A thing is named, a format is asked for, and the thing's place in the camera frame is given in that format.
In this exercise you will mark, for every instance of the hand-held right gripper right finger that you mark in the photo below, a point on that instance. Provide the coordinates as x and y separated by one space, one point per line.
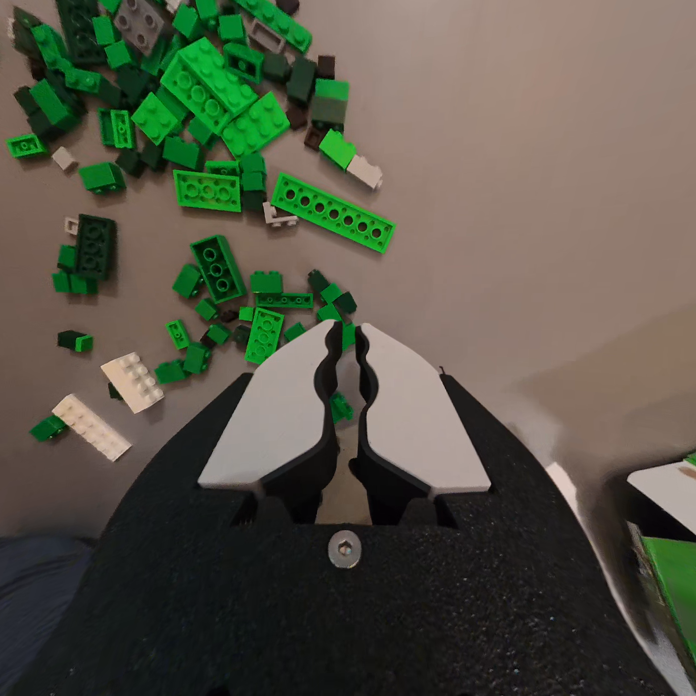
418 429

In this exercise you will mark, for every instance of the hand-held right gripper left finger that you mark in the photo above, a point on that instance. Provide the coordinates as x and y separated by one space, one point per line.
277 429

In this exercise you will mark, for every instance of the pile of green toy bricks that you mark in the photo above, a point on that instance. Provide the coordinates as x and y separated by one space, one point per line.
206 81

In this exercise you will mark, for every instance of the grey desk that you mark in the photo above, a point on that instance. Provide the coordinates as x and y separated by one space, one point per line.
516 190

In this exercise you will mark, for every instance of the white studded toy plate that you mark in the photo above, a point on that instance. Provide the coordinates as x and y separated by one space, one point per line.
92 427

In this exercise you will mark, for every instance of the long green holed plate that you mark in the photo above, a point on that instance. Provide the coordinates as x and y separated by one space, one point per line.
331 213

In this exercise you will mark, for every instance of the white angled toy brick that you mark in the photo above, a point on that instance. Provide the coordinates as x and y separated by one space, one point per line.
365 171

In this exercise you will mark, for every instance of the person's leg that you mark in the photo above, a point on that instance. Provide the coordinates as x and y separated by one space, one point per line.
32 598

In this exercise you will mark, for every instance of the green cardboard toy box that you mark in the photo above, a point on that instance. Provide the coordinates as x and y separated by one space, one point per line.
679 587

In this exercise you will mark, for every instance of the grey toy plate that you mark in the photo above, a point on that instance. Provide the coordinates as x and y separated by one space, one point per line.
138 24

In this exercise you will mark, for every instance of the light grey bracket piece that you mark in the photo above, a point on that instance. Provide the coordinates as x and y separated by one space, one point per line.
274 217

